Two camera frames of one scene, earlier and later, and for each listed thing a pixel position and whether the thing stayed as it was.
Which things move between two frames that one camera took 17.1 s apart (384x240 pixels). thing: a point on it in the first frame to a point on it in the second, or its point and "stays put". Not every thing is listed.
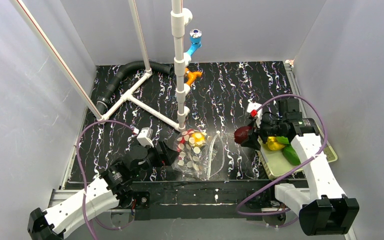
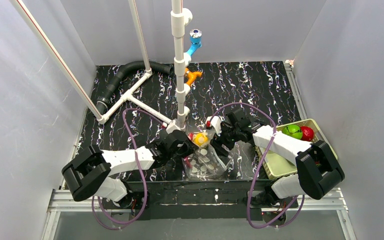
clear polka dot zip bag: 201,154 stays put
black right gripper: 256,133 to 218,142
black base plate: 207,200 stays put
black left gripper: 165,153 to 185,147
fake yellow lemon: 199,138 stays put
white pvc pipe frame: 178,15 stays put
